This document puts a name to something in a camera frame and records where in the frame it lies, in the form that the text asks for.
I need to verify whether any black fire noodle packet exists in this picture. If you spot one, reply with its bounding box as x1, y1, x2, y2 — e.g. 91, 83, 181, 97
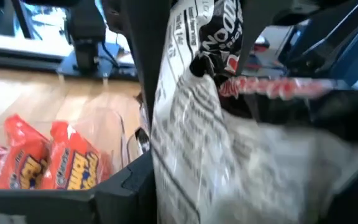
150, 0, 358, 224
219, 76, 337, 101

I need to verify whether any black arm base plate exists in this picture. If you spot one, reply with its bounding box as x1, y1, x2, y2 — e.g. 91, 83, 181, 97
56, 43, 138, 81

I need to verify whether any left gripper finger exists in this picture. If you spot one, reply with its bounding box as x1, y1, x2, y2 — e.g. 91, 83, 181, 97
93, 151, 158, 224

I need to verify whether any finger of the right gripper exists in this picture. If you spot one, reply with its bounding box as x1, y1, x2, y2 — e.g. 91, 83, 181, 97
126, 0, 172, 122
237, 0, 291, 74

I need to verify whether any black metal table frame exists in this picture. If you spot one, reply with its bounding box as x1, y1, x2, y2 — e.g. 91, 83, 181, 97
0, 45, 139, 82

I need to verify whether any clear plastic bin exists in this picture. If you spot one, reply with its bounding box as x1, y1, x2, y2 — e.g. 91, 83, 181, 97
0, 102, 152, 190

